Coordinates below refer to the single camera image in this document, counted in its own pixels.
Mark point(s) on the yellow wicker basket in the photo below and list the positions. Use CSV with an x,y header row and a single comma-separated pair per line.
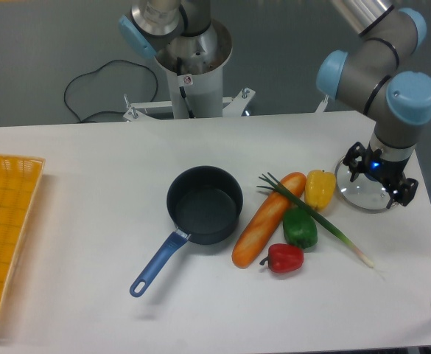
x,y
20,177

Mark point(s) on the glass pot lid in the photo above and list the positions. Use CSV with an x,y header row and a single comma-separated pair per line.
x,y
363,193

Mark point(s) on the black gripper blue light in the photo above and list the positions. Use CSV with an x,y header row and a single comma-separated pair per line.
x,y
385,165

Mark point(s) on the orange baguette bread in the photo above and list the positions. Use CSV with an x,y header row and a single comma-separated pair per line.
x,y
259,230

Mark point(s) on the yellow bell pepper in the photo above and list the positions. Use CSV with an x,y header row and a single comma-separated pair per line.
x,y
319,189

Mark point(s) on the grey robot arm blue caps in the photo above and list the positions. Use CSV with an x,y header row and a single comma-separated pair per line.
x,y
369,80

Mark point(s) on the red bell pepper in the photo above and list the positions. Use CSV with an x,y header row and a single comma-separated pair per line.
x,y
283,258

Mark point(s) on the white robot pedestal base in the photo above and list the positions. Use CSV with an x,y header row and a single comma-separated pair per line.
x,y
194,70

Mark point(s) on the dark saucepan blue handle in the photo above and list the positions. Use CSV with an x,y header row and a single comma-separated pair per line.
x,y
204,203

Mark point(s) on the green bell pepper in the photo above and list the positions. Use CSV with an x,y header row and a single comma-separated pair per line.
x,y
299,228

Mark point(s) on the green onion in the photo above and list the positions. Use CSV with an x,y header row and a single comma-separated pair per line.
x,y
275,185

